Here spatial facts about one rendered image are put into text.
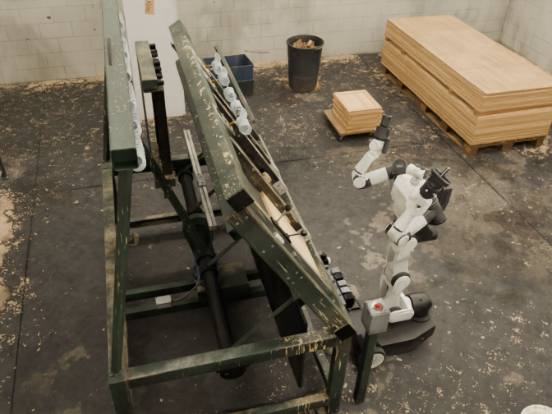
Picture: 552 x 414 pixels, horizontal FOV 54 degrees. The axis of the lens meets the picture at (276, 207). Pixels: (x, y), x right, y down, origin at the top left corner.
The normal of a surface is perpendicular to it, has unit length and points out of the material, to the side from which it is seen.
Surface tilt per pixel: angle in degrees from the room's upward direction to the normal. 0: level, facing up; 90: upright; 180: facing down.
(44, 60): 90
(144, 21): 90
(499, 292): 0
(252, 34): 90
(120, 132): 0
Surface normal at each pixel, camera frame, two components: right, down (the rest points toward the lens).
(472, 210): 0.03, -0.79
